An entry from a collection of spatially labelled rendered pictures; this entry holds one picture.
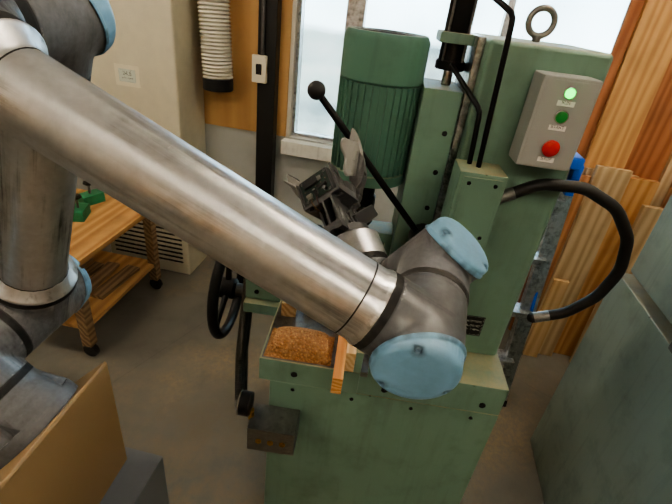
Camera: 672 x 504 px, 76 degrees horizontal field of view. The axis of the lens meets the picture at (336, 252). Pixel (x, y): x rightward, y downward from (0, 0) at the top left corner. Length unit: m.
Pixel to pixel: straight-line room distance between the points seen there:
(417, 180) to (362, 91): 0.22
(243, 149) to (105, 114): 2.19
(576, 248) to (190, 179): 2.13
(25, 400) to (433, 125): 0.92
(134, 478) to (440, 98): 1.07
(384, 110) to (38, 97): 0.62
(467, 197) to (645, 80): 1.61
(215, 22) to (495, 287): 1.81
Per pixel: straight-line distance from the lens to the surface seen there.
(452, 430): 1.24
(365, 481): 1.42
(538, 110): 0.88
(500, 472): 2.05
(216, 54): 2.39
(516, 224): 1.01
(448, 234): 0.53
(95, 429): 1.07
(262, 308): 1.12
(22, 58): 0.51
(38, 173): 0.76
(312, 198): 0.69
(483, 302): 1.11
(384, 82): 0.91
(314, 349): 0.92
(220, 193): 0.42
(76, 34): 0.65
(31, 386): 0.98
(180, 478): 1.86
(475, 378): 1.14
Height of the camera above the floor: 1.55
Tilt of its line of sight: 30 degrees down
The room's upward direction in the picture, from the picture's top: 7 degrees clockwise
